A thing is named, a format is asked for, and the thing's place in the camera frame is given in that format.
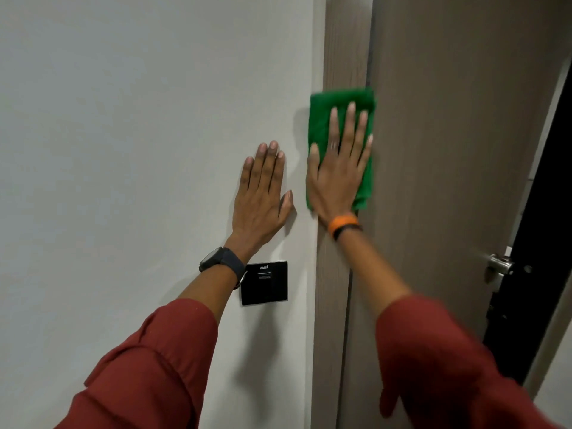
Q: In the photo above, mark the person's left forearm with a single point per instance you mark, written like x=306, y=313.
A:
x=147, y=366

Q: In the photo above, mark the person's right little finger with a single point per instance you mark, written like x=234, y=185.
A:
x=365, y=154

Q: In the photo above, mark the person's left hand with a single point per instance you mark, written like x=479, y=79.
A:
x=259, y=205

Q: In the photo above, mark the black wrist watch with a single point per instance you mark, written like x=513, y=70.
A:
x=222, y=259

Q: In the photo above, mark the brown wooden door frame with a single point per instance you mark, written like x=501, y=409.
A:
x=339, y=49

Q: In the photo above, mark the person's left middle finger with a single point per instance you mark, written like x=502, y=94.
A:
x=267, y=163

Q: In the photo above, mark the black wall key card switch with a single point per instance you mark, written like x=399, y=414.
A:
x=268, y=285

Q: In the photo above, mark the brown wooden door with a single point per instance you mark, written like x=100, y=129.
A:
x=447, y=151

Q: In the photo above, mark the person's right forearm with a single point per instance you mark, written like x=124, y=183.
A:
x=429, y=352

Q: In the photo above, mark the person's left little finger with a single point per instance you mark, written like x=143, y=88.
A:
x=245, y=173

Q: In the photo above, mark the person's right middle finger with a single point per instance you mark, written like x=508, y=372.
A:
x=347, y=127

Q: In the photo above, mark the green cleaning cloth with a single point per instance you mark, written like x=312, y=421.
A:
x=321, y=116

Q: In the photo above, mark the person's right thumb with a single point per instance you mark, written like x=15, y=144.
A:
x=313, y=163

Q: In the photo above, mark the person's right hand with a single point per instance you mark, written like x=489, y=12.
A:
x=337, y=174

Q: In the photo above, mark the person's left thumb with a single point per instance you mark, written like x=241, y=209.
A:
x=286, y=203

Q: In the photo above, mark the orange wristband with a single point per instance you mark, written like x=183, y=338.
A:
x=342, y=224

